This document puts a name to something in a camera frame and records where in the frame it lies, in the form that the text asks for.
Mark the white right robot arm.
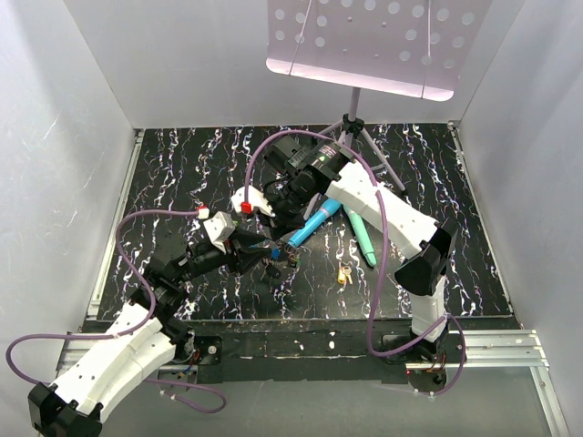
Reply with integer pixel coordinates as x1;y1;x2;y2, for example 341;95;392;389
262;131;458;362

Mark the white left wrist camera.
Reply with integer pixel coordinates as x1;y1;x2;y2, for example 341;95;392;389
203;211;236;254

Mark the green toy microphone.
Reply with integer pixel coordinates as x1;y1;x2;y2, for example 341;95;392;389
343;205;377;268

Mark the aluminium frame rail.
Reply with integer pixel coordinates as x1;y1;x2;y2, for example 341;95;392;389
447;121;569;436
38;128;145;433

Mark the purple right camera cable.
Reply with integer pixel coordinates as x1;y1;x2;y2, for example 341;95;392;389
243;129;468;395

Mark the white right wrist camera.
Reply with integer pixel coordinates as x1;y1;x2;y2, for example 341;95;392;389
230;186;274;217

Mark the aluminium frame right rail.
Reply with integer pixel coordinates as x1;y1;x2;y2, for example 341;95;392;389
447;121;569;436

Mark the orange capped key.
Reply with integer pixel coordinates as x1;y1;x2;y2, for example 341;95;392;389
337;265;353;286

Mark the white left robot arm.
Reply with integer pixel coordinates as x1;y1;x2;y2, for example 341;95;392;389
28;228;271;436

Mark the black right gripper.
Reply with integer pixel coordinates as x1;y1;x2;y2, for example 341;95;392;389
254;179;316;242

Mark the pink perforated music stand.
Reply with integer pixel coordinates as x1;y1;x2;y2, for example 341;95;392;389
265;0;496;199

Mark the aluminium frame left rail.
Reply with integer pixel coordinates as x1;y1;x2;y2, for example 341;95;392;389
38;128;145;433

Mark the black table front rail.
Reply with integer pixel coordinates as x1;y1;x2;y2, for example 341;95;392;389
161;319;422;384

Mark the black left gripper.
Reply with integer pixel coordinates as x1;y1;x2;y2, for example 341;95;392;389
175;227;271;284

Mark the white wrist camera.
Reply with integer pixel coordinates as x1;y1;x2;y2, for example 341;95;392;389
230;186;274;217
203;211;236;254

